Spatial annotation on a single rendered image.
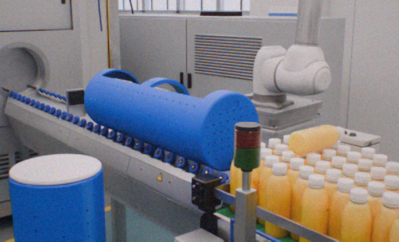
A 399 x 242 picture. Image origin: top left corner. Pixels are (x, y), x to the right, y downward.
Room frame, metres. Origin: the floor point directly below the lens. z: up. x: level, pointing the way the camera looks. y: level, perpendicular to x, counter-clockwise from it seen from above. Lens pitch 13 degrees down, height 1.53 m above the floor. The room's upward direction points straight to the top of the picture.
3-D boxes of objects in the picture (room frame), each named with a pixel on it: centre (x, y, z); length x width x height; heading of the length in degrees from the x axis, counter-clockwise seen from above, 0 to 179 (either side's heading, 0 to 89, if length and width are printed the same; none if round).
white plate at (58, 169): (1.49, 0.44, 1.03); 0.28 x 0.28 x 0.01
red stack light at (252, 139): (1.12, -0.11, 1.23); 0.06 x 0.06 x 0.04
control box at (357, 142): (1.67, -0.51, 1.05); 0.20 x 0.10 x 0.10; 38
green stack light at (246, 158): (1.12, -0.11, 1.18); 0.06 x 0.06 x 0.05
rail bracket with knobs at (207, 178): (1.49, -0.03, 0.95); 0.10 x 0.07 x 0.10; 128
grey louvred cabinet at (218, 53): (4.13, -0.08, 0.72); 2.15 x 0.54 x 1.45; 45
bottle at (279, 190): (1.30, -0.22, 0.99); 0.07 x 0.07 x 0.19
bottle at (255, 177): (1.40, -0.15, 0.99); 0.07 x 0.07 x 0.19
